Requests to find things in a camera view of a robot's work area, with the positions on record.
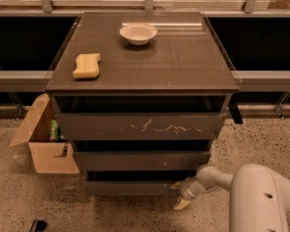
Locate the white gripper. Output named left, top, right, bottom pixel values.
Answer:
left=170, top=178, right=219, bottom=211

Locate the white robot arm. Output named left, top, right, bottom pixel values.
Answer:
left=171, top=163, right=290, bottom=232

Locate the dark grey drawer cabinet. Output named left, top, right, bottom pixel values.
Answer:
left=44, top=11, right=245, bottom=179

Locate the top scratched grey drawer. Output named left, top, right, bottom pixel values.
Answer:
left=54, top=96, right=225, bottom=140

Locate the open cardboard box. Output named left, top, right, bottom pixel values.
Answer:
left=10, top=94, right=79, bottom=174

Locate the green packet in box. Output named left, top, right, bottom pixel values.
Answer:
left=49, top=119, right=65, bottom=142

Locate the small black floor object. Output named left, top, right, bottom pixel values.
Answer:
left=29, top=219, right=47, bottom=232

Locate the yellow sponge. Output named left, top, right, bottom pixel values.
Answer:
left=72, top=53, right=101, bottom=79

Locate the white ceramic bowl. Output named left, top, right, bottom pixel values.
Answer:
left=120, top=23, right=158, bottom=45

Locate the metal window rail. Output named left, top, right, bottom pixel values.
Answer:
left=0, top=71, right=290, bottom=92

